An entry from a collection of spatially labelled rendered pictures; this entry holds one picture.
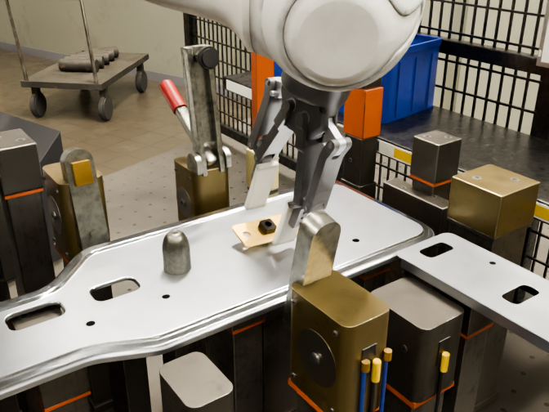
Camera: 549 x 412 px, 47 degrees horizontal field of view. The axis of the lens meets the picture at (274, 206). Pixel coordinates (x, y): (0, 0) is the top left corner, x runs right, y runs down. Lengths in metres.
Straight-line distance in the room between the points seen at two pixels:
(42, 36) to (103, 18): 0.97
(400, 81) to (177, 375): 0.72
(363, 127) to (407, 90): 0.17
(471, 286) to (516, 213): 0.16
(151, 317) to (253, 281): 0.12
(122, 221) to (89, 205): 0.72
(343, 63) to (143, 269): 0.42
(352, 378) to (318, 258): 0.12
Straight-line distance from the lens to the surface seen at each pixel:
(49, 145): 1.34
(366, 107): 1.04
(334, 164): 0.68
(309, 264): 0.61
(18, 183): 0.84
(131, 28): 5.75
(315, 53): 0.41
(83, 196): 0.83
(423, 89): 1.23
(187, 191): 0.91
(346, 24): 0.40
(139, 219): 1.56
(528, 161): 1.04
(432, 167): 0.93
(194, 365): 0.62
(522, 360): 1.16
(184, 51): 0.86
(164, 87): 0.95
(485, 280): 0.76
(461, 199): 0.87
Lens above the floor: 1.38
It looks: 26 degrees down
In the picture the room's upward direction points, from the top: straight up
